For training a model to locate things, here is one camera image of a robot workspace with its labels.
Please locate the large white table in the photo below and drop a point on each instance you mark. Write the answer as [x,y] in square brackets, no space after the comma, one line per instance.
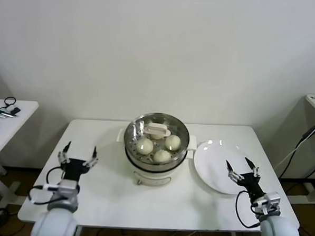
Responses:
[155,207]

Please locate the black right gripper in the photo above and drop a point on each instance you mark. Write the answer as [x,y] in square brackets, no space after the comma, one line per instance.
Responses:
[251,185]

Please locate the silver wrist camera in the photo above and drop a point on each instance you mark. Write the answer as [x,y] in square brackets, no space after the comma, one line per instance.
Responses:
[68,187]
[269,201]

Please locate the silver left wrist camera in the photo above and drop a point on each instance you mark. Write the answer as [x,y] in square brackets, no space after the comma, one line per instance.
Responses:
[68,187]

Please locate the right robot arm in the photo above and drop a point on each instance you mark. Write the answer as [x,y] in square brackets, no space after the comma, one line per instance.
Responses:
[281,233]

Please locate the white steamed baozi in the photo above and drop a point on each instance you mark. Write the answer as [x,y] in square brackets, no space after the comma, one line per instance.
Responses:
[172,142]
[162,156]
[156,136]
[145,146]

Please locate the small black device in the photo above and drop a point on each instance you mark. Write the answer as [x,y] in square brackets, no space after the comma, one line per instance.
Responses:
[15,111]

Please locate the small white side table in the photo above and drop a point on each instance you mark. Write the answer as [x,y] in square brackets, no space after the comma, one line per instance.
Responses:
[14,131]

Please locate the white round plate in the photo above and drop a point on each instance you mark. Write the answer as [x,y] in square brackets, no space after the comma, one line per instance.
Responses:
[210,163]

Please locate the steel perforated steamer basket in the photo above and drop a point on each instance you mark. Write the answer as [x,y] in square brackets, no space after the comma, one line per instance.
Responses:
[155,164]

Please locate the white electric cooker pot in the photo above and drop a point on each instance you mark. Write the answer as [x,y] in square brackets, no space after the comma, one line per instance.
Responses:
[154,177]

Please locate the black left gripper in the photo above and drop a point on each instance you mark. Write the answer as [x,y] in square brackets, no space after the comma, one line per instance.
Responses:
[74,169]

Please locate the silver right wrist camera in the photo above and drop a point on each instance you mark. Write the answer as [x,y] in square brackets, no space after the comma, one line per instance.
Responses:
[269,201]

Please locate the black floor bar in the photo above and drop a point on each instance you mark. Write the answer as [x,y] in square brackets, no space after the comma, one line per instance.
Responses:
[297,180]

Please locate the black power adapter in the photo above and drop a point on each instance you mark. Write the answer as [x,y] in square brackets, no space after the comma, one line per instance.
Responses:
[311,130]

